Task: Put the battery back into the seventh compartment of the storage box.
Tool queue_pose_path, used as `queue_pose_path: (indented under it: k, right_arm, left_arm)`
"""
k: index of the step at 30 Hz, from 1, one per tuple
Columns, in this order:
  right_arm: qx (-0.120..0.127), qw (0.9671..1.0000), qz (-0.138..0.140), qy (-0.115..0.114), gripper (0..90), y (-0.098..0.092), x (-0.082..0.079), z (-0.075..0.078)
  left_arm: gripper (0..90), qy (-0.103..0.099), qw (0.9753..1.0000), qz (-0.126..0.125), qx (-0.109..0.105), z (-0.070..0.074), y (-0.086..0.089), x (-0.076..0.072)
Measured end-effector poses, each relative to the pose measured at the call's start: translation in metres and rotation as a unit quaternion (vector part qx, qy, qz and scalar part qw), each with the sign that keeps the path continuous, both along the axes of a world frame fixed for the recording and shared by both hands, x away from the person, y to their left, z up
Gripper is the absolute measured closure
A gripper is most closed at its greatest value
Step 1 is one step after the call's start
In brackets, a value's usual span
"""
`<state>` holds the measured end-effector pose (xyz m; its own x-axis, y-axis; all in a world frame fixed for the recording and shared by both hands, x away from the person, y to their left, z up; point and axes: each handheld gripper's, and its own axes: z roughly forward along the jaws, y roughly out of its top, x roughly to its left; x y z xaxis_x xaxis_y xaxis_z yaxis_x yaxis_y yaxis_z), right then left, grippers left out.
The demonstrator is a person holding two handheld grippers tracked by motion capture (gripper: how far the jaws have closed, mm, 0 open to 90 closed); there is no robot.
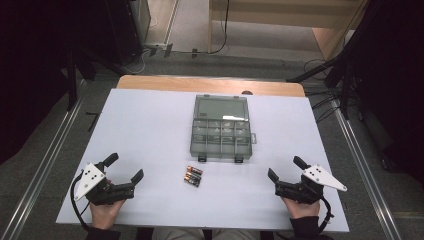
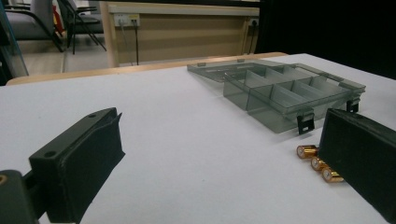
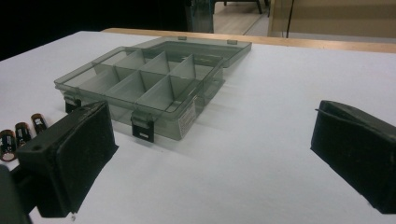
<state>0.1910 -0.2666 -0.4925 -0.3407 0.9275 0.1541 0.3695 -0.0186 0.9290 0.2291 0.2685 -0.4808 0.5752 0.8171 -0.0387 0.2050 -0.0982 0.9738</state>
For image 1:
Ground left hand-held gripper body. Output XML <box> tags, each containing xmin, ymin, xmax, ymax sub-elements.
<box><xmin>73</xmin><ymin>162</ymin><xmax>136</xmax><ymax>205</ymax></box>

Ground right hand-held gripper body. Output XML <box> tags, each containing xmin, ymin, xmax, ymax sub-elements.
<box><xmin>275</xmin><ymin>164</ymin><xmax>348</xmax><ymax>205</ymax></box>

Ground grey plastic compartment box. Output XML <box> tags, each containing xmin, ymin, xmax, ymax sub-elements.
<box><xmin>189</xmin><ymin>94</ymin><xmax>258</xmax><ymax>164</ymax></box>

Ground person's right hand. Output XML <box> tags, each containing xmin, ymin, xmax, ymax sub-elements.
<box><xmin>281</xmin><ymin>197</ymin><xmax>321</xmax><ymax>220</ymax></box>

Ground person's left hand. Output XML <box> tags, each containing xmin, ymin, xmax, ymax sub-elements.
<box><xmin>89</xmin><ymin>199</ymin><xmax>126</xmax><ymax>230</ymax></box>

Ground black metal stand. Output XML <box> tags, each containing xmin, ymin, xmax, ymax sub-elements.
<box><xmin>64</xmin><ymin>46</ymin><xmax>124</xmax><ymax>112</ymax></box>

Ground black tripod stand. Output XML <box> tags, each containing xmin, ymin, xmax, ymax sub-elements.
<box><xmin>285</xmin><ymin>49</ymin><xmax>359</xmax><ymax>121</ymax></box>

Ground black curtain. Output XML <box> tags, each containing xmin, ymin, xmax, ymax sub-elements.
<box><xmin>346</xmin><ymin>0</ymin><xmax>424</xmax><ymax>184</ymax></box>
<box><xmin>0</xmin><ymin>0</ymin><xmax>111</xmax><ymax>166</ymax></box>

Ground dark cabinet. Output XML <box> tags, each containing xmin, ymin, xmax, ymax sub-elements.
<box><xmin>104</xmin><ymin>0</ymin><xmax>152</xmax><ymax>66</ymax></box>

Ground light wooden furniture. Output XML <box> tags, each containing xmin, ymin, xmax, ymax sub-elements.
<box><xmin>207</xmin><ymin>0</ymin><xmax>369</xmax><ymax>62</ymax></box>

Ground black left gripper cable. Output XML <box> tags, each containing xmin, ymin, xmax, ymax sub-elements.
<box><xmin>69</xmin><ymin>170</ymin><xmax>92</xmax><ymax>232</ymax></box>

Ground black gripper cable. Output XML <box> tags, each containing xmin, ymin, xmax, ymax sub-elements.
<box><xmin>69</xmin><ymin>170</ymin><xmax>92</xmax><ymax>232</ymax></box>
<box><xmin>318</xmin><ymin>195</ymin><xmax>335</xmax><ymax>234</ymax></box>

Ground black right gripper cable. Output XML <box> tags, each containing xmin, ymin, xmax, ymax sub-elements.
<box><xmin>318</xmin><ymin>195</ymin><xmax>335</xmax><ymax>234</ymax></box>

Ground small black floor bracket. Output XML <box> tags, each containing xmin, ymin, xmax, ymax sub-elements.
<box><xmin>85</xmin><ymin>111</ymin><xmax>101</xmax><ymax>132</ymax></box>

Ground aluminium floor rail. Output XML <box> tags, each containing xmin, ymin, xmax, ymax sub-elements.
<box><xmin>0</xmin><ymin>98</ymin><xmax>84</xmax><ymax>240</ymax></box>
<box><xmin>331</xmin><ymin>99</ymin><xmax>403</xmax><ymax>240</ymax></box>

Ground black floor cables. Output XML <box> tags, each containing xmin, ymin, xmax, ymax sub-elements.
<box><xmin>303</xmin><ymin>58</ymin><xmax>348</xmax><ymax>125</ymax></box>

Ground white floor cable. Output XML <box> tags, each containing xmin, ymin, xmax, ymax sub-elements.
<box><xmin>120</xmin><ymin>48</ymin><xmax>152</xmax><ymax>75</ymax></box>

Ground black hanging cable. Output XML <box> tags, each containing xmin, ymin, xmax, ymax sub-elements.
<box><xmin>209</xmin><ymin>0</ymin><xmax>231</xmax><ymax>55</ymax></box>

